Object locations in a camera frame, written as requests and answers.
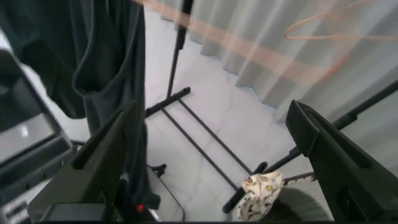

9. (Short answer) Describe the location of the pink clothes hanger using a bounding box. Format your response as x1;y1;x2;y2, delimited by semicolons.
284;0;398;42
133;0;355;85

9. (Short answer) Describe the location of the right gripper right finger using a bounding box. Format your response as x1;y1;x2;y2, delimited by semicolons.
285;99;398;223

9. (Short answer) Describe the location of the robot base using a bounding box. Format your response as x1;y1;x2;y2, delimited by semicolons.
0;49;187;223

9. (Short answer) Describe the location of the black clothes rack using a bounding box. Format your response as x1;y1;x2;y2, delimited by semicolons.
144;0;398;215

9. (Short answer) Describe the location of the white curtain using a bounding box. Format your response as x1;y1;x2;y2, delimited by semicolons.
155;0;398;125

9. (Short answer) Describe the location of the cream printed garment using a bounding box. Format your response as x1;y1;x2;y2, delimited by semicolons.
236;170;284;222

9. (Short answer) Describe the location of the dark grey long-sleeved shirt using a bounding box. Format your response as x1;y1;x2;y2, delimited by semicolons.
0;0;161;210

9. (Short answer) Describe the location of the white laundry basket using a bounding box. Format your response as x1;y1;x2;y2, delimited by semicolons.
231;171;335;222

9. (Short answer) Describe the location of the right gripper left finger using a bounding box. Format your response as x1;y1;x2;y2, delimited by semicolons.
27;100;138;223

